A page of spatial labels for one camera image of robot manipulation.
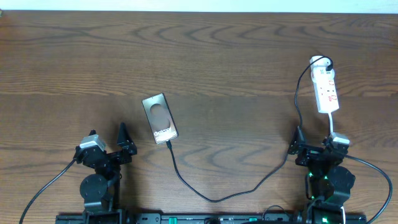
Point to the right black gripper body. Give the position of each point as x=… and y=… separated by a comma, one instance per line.
x=310, y=154

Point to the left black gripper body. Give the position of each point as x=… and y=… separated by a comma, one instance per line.
x=119, y=160

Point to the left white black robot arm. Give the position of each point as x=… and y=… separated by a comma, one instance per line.
x=100, y=191

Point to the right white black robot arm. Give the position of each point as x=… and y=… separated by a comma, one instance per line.
x=327, y=184

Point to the white power strip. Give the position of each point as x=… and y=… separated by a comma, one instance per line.
x=322, y=75

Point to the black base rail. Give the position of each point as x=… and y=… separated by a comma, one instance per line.
x=156, y=218

